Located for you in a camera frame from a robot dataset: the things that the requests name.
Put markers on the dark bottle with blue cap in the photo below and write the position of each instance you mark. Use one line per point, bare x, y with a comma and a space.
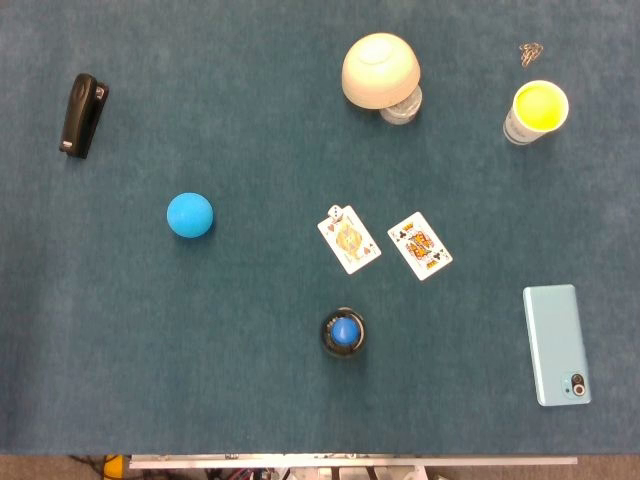
343, 332

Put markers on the queen of hearts playing card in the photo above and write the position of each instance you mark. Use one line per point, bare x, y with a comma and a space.
350, 241

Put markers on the black stapler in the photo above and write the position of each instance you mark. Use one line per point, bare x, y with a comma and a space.
82, 115

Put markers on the cream upturned bowl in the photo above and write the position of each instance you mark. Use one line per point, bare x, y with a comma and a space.
378, 67

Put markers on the blue ball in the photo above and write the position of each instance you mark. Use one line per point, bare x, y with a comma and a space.
189, 214

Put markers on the teal table cloth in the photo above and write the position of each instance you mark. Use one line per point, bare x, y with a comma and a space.
250, 300

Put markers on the king of clubs playing card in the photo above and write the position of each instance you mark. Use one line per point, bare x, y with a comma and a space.
419, 245

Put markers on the white die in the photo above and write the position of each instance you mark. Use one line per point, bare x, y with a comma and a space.
336, 213

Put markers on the pile of paper clips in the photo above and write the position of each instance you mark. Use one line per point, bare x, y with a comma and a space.
530, 53

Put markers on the clear glass jar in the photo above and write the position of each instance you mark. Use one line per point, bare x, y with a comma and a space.
404, 111

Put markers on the light blue smartphone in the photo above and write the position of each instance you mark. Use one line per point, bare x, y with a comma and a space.
555, 345

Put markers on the paper cup with yellow drink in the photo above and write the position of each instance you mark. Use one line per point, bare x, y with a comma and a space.
537, 111

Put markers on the aluminium table edge rail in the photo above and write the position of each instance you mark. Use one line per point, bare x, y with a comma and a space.
350, 462

